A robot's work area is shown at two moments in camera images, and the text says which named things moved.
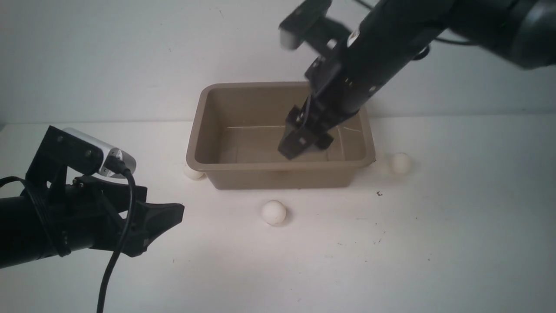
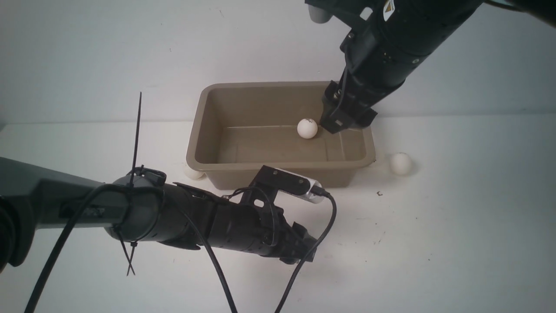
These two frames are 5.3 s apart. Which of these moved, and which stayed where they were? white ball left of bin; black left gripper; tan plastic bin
Moved: black left gripper
Stayed: tan plastic bin; white ball left of bin
